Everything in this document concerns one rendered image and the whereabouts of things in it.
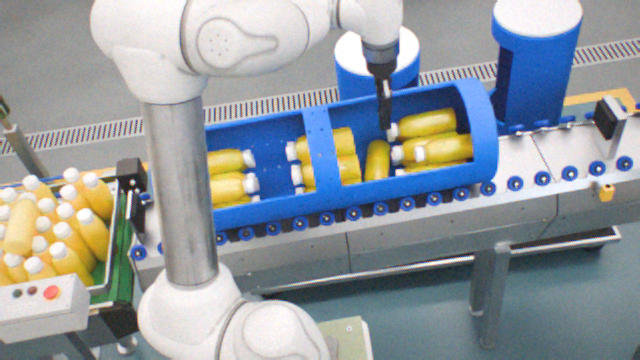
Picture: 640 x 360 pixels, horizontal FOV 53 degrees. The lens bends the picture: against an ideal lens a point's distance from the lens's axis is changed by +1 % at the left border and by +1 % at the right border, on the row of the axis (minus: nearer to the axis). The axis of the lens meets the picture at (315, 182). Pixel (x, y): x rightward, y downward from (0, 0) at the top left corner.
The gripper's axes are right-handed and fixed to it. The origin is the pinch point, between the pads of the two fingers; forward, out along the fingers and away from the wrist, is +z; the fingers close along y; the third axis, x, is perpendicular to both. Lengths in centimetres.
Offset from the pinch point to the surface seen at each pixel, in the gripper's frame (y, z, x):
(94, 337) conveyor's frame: -23, 42, 90
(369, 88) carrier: 38.5, 21.6, -2.0
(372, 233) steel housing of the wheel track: -12.2, 31.2, 7.4
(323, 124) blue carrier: -2.0, -3.6, 16.0
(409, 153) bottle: -2.0, 12.5, -5.9
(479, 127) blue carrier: -9.5, -0.1, -21.9
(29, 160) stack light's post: 34, 22, 109
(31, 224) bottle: -7, 8, 95
